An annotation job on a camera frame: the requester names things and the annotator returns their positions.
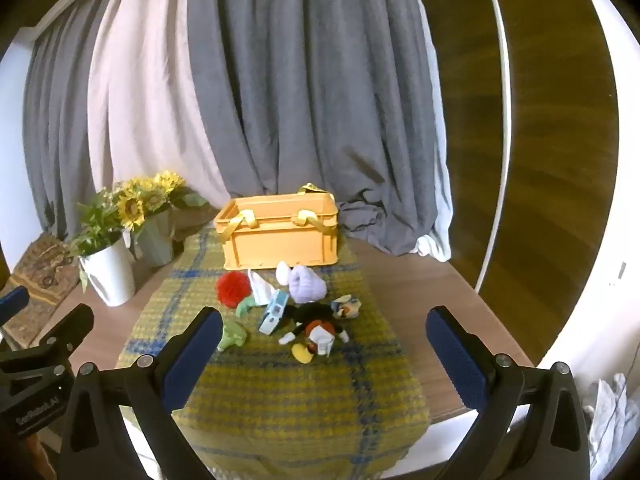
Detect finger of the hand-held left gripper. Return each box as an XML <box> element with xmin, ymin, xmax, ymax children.
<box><xmin>37</xmin><ymin>304</ymin><xmax>96</xmax><ymax>361</ymax></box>
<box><xmin>0</xmin><ymin>287</ymin><xmax>30</xmax><ymax>326</ymax></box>

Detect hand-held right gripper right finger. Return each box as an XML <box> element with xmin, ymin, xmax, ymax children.
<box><xmin>425</xmin><ymin>305</ymin><xmax>591</xmax><ymax>480</ymax></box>

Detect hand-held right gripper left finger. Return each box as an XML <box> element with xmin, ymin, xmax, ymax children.
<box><xmin>55</xmin><ymin>305</ymin><xmax>224</xmax><ymax>480</ymax></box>

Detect green plush toy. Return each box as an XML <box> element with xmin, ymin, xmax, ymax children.
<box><xmin>217</xmin><ymin>321</ymin><xmax>249</xmax><ymax>351</ymax></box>

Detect red plush rose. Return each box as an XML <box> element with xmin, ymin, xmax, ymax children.
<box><xmin>216</xmin><ymin>271</ymin><xmax>258</xmax><ymax>318</ymax></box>

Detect white cloth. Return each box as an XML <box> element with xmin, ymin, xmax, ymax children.
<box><xmin>248</xmin><ymin>269</ymin><xmax>277</xmax><ymax>307</ymax></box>
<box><xmin>589</xmin><ymin>372</ymin><xmax>640</xmax><ymax>480</ymax></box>

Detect black mouse plush toy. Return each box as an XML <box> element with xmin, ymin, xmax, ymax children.
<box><xmin>278</xmin><ymin>302</ymin><xmax>351</xmax><ymax>363</ymax></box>

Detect small multicoloured plush toy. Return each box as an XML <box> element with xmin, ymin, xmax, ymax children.
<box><xmin>331</xmin><ymin>295</ymin><xmax>362</xmax><ymax>320</ymax></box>

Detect purple knit hat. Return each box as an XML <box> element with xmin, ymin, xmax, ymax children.
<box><xmin>289</xmin><ymin>266</ymin><xmax>327</xmax><ymax>305</ymax></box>

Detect orange plastic box yellow handles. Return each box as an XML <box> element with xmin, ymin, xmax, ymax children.
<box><xmin>214</xmin><ymin>184</ymin><xmax>341</xmax><ymax>272</ymax></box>

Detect patterned brown rug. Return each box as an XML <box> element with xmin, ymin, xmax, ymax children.
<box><xmin>0</xmin><ymin>234</ymin><xmax>81</xmax><ymax>348</ymax></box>

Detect white vase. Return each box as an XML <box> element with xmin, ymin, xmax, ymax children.
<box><xmin>79</xmin><ymin>240</ymin><xmax>137</xmax><ymax>307</ymax></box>

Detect green leafy plant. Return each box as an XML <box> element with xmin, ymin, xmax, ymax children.
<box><xmin>70</xmin><ymin>187</ymin><xmax>132</xmax><ymax>293</ymax></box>

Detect grey green vase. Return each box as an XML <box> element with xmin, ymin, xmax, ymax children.
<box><xmin>134</xmin><ymin>210</ymin><xmax>176</xmax><ymax>267</ymax></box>

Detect yellow green plaid mat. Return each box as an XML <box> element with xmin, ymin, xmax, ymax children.
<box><xmin>116</xmin><ymin>225</ymin><xmax>432</xmax><ymax>476</ymax></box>

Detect sunflower bouquet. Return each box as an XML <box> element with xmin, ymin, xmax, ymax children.
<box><xmin>112</xmin><ymin>171</ymin><xmax>208</xmax><ymax>233</ymax></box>

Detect crumpled white cloth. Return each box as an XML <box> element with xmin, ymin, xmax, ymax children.
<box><xmin>589</xmin><ymin>372</ymin><xmax>640</xmax><ymax>480</ymax></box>

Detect grey curtain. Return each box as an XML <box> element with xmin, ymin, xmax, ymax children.
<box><xmin>22</xmin><ymin>35</ymin><xmax>101</xmax><ymax>241</ymax></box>
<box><xmin>187</xmin><ymin>0</ymin><xmax>451</xmax><ymax>256</ymax></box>

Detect white curtain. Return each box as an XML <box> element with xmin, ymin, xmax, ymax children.
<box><xmin>415</xmin><ymin>0</ymin><xmax>453</xmax><ymax>261</ymax></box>

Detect pale pink curtain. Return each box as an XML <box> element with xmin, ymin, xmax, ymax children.
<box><xmin>87</xmin><ymin>0</ymin><xmax>236</xmax><ymax>211</ymax></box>

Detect white door trim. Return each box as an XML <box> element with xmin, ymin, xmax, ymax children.
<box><xmin>477</xmin><ymin>0</ymin><xmax>513</xmax><ymax>293</ymax></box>

